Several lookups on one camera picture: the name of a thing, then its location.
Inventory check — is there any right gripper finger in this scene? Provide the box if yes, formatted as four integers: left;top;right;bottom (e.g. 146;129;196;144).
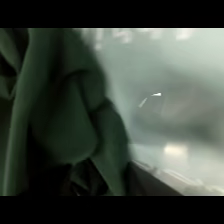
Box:
125;161;183;197

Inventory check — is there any dark green shirt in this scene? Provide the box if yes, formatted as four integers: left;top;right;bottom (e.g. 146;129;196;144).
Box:
0;28;132;197

